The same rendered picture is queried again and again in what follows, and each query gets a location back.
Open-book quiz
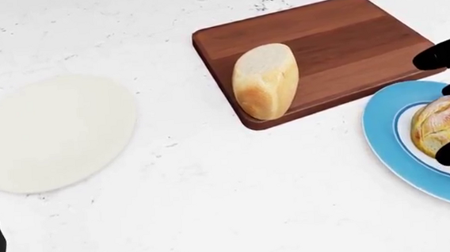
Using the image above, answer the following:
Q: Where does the pale cut bread loaf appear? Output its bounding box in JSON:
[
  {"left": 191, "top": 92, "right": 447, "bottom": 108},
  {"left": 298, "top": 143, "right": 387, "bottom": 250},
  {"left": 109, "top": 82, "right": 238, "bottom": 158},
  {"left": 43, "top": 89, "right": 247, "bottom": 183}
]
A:
[{"left": 229, "top": 40, "right": 303, "bottom": 124}]

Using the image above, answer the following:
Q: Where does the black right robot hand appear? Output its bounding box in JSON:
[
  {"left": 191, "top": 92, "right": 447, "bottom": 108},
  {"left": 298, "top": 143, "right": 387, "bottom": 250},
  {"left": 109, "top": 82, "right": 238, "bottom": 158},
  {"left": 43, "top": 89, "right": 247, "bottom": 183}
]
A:
[{"left": 410, "top": 31, "right": 450, "bottom": 169}]

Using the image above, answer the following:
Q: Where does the brown wooden cutting board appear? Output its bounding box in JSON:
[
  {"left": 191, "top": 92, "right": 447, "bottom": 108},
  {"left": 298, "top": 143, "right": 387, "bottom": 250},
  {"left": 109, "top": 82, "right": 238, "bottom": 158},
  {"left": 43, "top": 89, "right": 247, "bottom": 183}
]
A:
[{"left": 189, "top": 0, "right": 450, "bottom": 135}]

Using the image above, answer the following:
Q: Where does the plain white round plate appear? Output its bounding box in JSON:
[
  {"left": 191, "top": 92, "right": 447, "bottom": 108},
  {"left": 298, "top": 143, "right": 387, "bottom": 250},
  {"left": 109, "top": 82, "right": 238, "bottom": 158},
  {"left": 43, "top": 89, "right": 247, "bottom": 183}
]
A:
[{"left": 0, "top": 69, "right": 143, "bottom": 197}]

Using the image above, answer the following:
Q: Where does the blue rimmed white plate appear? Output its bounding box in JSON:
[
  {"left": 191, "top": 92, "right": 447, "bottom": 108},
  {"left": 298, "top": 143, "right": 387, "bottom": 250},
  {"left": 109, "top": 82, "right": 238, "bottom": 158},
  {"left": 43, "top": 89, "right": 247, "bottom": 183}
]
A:
[{"left": 359, "top": 78, "right": 450, "bottom": 218}]

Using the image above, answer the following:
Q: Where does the golden crusty bread roll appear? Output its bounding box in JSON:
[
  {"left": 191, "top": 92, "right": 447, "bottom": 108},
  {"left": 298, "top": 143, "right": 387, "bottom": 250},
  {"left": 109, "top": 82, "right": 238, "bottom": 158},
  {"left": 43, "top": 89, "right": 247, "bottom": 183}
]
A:
[{"left": 407, "top": 94, "right": 450, "bottom": 160}]

